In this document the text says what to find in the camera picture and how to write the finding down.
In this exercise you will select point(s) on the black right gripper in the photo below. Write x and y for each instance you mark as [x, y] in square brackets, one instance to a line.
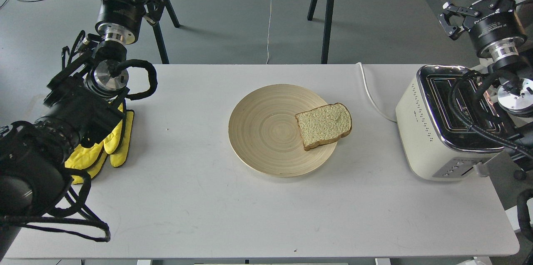
[487, 23]

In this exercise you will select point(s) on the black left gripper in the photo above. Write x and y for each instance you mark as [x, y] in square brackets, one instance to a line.
[120, 20]

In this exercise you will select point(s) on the slice of bread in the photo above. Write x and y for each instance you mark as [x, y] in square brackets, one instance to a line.
[324, 125]

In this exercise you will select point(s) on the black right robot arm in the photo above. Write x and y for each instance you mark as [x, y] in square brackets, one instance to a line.
[504, 92]

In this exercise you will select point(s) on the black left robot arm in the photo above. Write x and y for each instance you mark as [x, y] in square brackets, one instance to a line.
[36, 186]

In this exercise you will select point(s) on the cream two-slot toaster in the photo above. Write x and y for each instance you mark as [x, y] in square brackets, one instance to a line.
[438, 146]

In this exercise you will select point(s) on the yellow oven glove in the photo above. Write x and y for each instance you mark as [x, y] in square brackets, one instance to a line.
[114, 148]

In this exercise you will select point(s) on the round bamboo plate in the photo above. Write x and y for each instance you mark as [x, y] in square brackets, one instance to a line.
[264, 133]

